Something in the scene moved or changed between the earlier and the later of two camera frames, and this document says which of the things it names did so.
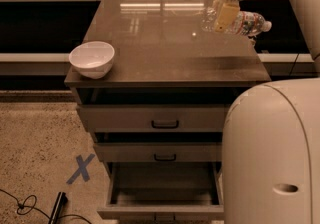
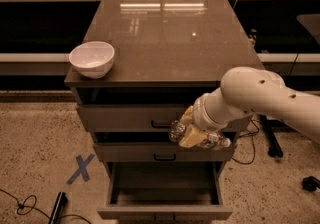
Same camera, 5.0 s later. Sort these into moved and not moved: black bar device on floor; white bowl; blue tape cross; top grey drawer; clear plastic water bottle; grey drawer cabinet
Moved: clear plastic water bottle
Not moved: white bowl; blue tape cross; grey drawer cabinet; top grey drawer; black bar device on floor
